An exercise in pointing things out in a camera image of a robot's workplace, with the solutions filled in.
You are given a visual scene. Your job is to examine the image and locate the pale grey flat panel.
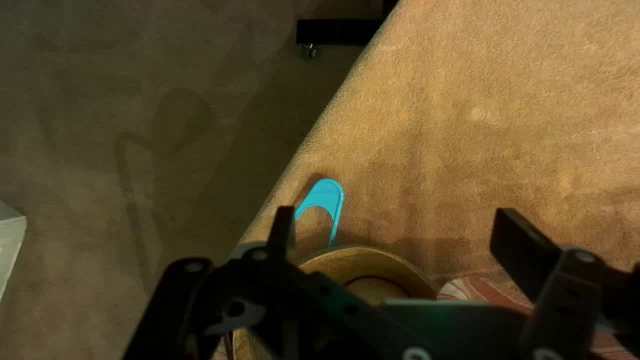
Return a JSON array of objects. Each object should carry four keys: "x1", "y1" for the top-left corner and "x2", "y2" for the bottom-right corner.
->
[{"x1": 0, "y1": 199, "x2": 29, "y2": 305}]

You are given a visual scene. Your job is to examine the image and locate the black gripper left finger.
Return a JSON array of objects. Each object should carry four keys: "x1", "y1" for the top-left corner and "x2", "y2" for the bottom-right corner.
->
[{"x1": 121, "y1": 205, "x2": 401, "y2": 360}]

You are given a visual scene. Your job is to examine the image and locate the tan straw hat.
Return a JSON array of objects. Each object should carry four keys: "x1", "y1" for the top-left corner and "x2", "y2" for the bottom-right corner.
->
[{"x1": 297, "y1": 245, "x2": 439, "y2": 307}]

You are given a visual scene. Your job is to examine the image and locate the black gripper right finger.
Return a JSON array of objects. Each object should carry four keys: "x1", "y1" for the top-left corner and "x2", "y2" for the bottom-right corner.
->
[{"x1": 488, "y1": 207, "x2": 640, "y2": 360}]

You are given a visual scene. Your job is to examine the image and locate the blue plastic hanger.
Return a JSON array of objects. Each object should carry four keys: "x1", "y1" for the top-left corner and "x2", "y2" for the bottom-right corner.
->
[{"x1": 292, "y1": 175, "x2": 347, "y2": 247}]

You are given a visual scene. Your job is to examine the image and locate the tan suede tablecloth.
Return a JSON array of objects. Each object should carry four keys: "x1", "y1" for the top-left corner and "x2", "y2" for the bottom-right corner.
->
[{"x1": 236, "y1": 0, "x2": 640, "y2": 308}]

